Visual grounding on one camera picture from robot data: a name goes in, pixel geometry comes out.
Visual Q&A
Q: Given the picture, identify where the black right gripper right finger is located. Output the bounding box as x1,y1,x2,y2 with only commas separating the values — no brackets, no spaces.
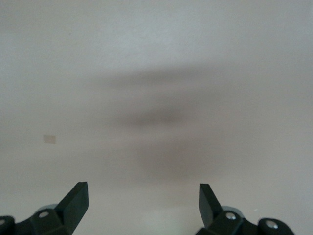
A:
195,183,296,235

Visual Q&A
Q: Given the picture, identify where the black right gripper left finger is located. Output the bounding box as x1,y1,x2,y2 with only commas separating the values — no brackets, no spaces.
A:
0,181,89,235

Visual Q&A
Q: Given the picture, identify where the brown tape patch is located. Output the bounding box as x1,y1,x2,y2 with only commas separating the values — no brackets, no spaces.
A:
43,134,57,145

